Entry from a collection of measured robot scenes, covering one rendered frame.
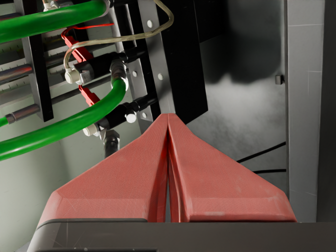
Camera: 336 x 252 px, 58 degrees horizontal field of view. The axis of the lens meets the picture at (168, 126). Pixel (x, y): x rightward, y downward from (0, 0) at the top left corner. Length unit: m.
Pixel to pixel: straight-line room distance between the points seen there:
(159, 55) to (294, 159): 0.24
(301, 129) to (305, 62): 0.08
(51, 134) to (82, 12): 0.10
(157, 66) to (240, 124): 0.22
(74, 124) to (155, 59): 0.25
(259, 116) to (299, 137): 0.18
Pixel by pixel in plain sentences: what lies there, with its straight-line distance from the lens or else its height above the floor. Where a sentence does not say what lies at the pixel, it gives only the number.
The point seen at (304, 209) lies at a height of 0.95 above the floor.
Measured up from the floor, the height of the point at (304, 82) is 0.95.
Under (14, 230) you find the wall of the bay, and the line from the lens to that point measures 0.79.
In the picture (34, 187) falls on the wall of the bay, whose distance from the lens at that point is 0.77.
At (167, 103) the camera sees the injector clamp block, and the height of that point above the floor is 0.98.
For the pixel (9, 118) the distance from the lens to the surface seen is 0.61.
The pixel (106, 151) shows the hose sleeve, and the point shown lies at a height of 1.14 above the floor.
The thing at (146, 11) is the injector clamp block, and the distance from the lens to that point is 0.46.
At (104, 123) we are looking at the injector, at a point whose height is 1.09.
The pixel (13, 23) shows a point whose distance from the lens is 0.24.
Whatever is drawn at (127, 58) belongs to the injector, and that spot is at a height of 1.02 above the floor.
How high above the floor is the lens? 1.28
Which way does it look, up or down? 36 degrees down
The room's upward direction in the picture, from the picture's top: 121 degrees counter-clockwise
